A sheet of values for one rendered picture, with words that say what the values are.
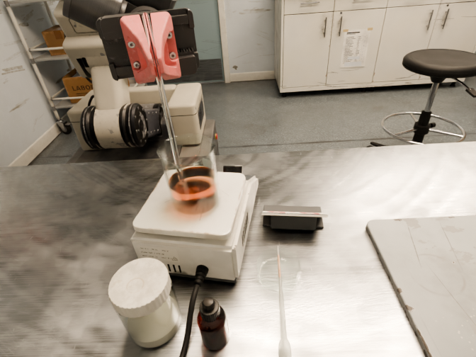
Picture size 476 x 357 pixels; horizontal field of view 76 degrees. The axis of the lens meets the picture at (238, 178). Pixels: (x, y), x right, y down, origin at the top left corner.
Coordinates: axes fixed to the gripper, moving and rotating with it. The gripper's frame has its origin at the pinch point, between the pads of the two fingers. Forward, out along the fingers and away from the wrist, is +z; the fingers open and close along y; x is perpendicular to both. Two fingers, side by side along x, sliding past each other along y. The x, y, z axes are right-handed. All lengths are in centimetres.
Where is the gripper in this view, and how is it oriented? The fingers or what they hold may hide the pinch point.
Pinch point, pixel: (156, 64)
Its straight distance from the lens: 30.7
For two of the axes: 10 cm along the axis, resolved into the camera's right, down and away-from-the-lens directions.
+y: 9.6, -2.1, 1.8
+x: 0.6, 8.0, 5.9
